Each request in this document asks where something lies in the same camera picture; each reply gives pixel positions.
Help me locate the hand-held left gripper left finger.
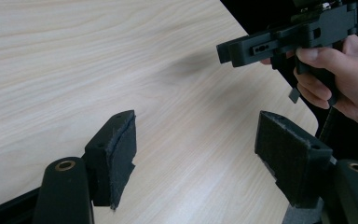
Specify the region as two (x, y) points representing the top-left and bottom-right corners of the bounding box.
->
(84, 109), (137, 210)

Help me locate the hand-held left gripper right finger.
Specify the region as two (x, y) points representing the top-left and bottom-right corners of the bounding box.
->
(255, 110), (334, 209)

